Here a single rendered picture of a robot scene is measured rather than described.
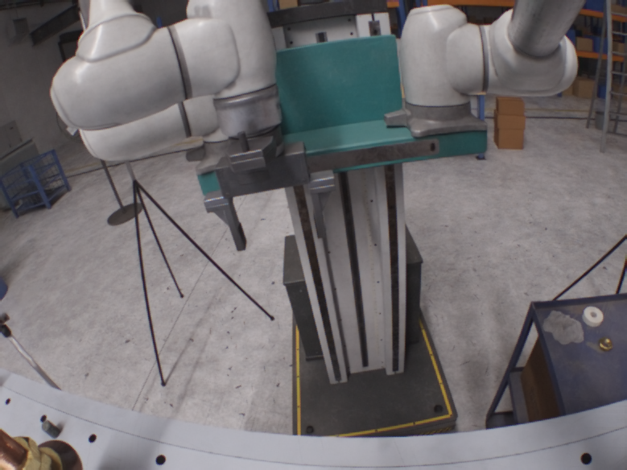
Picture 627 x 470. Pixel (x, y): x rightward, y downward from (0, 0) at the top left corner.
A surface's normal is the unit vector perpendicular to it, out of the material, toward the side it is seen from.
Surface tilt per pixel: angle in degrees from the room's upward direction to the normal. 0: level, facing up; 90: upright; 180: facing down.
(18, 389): 11
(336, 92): 90
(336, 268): 90
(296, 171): 90
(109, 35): 61
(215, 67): 102
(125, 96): 110
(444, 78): 93
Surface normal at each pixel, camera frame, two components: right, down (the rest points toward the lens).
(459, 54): -0.28, 0.47
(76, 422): -0.16, -0.82
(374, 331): 0.04, 0.55
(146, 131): 0.47, 0.61
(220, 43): 0.34, 0.42
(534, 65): -0.29, 0.82
